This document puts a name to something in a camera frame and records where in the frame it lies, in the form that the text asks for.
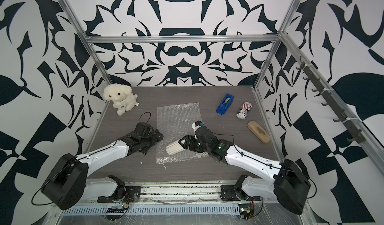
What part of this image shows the aluminium frame crossbar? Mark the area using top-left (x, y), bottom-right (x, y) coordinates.
top-left (85, 35), bottom-right (278, 44)

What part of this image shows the left electronics board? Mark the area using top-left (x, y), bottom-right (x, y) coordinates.
top-left (105, 206), bottom-right (129, 221)

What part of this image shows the white slotted cable duct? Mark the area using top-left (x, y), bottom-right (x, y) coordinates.
top-left (61, 204), bottom-right (240, 216)

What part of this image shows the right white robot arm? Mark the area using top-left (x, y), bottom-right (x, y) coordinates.
top-left (178, 124), bottom-right (311, 215)

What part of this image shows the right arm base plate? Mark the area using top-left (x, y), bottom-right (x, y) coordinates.
top-left (220, 185), bottom-right (249, 202)

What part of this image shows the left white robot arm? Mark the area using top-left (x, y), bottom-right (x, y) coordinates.
top-left (40, 122), bottom-right (164, 210)

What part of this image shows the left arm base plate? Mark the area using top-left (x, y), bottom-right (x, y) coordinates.
top-left (97, 186), bottom-right (142, 203)

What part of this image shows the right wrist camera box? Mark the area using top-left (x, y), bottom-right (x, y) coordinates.
top-left (192, 121), bottom-right (205, 139)

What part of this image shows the oval wooden block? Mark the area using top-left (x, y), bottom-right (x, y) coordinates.
top-left (247, 121), bottom-right (271, 144)

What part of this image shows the white ribbed ceramic vase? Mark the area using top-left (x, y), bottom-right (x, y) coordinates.
top-left (166, 141), bottom-right (179, 155)

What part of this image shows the electronics board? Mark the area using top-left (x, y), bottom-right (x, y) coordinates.
top-left (105, 206), bottom-right (129, 221)
top-left (239, 204), bottom-right (255, 221)

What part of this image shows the right electronics board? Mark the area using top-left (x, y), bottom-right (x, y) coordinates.
top-left (239, 204), bottom-right (255, 221)

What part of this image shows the clear bubble wrap sheet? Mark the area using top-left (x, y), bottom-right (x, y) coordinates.
top-left (156, 103), bottom-right (208, 164)

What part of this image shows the white plush toy dog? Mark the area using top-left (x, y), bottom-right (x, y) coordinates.
top-left (103, 84), bottom-right (139, 116)

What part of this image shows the blue tape dispenser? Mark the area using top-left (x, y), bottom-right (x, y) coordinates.
top-left (216, 94), bottom-right (234, 116)

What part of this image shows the flag print soda can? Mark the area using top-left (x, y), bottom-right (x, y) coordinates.
top-left (236, 102), bottom-right (253, 120)

